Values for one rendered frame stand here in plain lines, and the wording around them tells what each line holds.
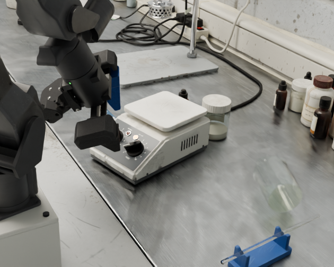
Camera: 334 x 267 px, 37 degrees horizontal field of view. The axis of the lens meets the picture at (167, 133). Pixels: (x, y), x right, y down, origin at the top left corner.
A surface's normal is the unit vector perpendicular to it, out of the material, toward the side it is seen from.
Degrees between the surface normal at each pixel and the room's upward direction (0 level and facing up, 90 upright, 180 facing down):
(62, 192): 0
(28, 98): 62
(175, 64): 0
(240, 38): 90
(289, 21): 90
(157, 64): 0
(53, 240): 90
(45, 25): 124
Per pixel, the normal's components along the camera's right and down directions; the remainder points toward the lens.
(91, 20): 0.93, 0.21
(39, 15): -0.32, 0.85
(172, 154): 0.71, 0.37
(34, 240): 0.50, 0.44
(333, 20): -0.87, 0.20
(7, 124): -0.37, 0.61
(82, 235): 0.05, -0.87
